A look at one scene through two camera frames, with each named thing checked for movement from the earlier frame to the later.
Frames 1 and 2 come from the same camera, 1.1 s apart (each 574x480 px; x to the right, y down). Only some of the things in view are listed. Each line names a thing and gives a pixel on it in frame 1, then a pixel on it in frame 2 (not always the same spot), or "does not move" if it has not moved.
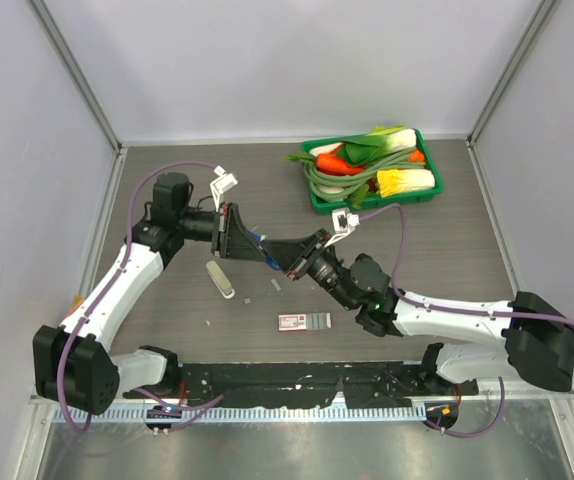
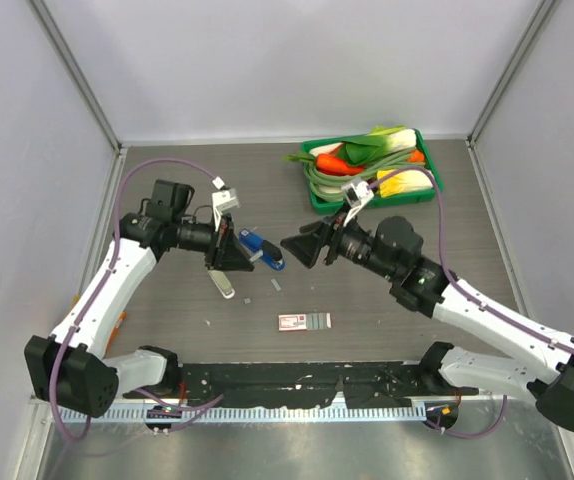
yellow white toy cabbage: x=394 y=181 does not move
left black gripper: x=230 y=239 → x=226 y=252
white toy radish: x=324 y=149 does not move
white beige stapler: x=220 y=279 does not move
